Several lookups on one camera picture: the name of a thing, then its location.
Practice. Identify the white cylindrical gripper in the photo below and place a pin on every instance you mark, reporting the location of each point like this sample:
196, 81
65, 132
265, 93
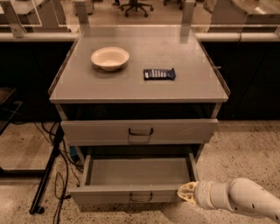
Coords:
205, 194

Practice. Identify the grey drawer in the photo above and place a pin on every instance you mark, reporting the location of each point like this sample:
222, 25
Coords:
125, 132
142, 180

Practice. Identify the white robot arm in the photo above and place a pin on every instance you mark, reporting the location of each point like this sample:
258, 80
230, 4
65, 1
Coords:
239, 196

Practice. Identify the grey top drawer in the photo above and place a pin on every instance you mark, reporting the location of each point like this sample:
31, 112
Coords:
125, 132

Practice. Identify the grey drawer cabinet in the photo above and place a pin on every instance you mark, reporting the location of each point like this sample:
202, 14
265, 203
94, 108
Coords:
84, 92

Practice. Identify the dark blue snack bar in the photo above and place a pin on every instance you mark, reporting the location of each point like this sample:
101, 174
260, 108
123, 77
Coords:
159, 74

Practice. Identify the black stand leg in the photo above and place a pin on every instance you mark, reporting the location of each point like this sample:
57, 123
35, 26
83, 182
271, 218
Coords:
36, 208

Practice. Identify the white paper bowl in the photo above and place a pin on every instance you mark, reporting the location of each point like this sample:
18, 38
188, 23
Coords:
110, 58

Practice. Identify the black office chair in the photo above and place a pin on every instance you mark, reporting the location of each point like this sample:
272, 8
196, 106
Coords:
135, 5

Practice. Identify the person legs in background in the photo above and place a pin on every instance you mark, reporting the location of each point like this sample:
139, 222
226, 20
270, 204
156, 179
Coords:
116, 3

